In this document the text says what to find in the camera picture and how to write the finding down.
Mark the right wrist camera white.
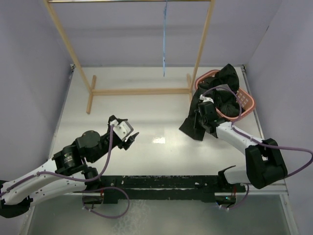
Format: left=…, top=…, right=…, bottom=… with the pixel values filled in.
left=199, top=94, right=214, bottom=104

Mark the pink plastic basket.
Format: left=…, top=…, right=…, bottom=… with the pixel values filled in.
left=194, top=70, right=256, bottom=121

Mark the light blue wire hanger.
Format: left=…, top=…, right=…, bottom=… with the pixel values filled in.
left=162, top=0, right=168, bottom=77

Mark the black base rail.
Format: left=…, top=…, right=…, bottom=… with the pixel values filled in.
left=83, top=174, right=247, bottom=204

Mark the wooden clothes rack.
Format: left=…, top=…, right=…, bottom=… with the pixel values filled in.
left=45, top=0, right=215, bottom=114

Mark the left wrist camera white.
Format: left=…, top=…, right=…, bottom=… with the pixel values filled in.
left=109, top=119, right=134, bottom=141

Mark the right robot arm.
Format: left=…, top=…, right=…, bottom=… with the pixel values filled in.
left=195, top=101, right=288, bottom=191

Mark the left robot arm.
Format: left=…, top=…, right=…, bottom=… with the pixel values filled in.
left=0, top=116, right=139, bottom=218

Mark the dark pinstriped shirt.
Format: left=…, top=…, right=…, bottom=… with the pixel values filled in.
left=179, top=64, right=243, bottom=141

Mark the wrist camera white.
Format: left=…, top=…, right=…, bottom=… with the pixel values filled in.
left=109, top=119, right=134, bottom=141
left=199, top=94, right=214, bottom=104

